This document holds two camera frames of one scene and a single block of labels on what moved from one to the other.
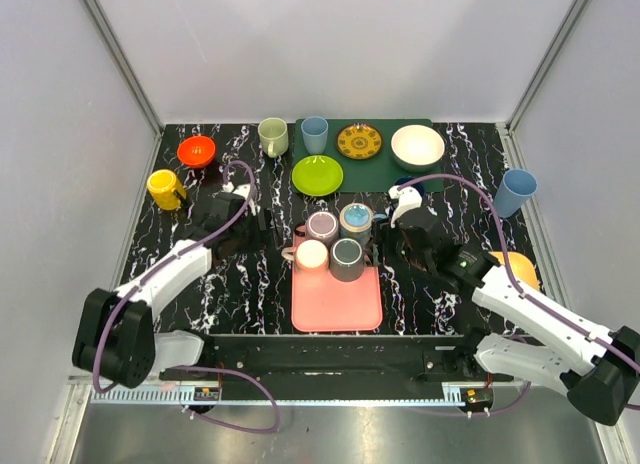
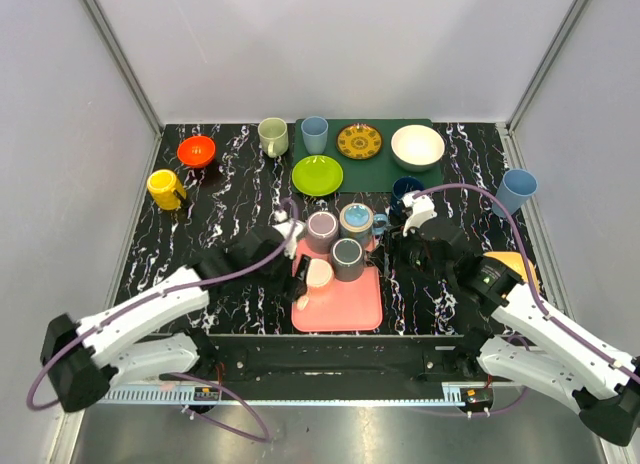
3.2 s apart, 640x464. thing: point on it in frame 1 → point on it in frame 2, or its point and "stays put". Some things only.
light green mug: [274, 136] stays put
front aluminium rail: [286, 394] stays put
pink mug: [309, 255] → [318, 280]
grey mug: [346, 259] stays put
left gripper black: [260, 226] → [298, 272]
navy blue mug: [418, 185] stays put
